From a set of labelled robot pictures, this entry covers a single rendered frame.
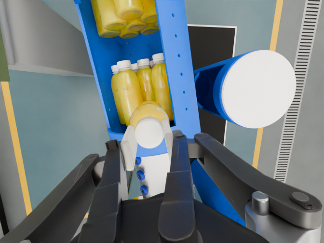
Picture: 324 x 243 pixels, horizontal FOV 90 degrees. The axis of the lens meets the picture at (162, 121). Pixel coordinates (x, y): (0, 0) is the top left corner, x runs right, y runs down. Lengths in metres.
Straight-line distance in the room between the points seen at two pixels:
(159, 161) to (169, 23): 0.55
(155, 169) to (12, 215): 2.04
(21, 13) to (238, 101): 0.88
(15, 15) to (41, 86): 1.07
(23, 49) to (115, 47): 0.38
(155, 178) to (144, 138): 0.59
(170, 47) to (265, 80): 0.41
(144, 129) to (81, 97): 1.54
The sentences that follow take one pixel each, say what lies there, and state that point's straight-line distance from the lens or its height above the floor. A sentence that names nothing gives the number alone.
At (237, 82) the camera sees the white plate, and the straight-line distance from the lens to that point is 0.64.
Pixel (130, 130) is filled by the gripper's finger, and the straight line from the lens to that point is 0.19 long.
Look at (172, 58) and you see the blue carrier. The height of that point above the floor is 1.22.
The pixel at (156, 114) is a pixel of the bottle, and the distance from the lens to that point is 0.24.
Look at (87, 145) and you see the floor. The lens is 1.83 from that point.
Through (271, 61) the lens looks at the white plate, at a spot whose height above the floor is 1.04.
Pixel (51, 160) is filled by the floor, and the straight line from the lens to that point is 2.03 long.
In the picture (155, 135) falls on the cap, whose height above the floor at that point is 1.40.
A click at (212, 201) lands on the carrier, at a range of 1.24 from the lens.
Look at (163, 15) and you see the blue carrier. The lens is 0.41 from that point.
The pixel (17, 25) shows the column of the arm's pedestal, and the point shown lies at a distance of 0.88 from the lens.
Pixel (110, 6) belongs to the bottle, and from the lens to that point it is 0.52.
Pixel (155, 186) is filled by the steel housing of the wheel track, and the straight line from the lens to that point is 0.82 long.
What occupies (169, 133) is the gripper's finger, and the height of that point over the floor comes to 1.45.
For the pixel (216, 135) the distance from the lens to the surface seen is 1.65.
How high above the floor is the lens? 1.60
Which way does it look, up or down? 77 degrees down
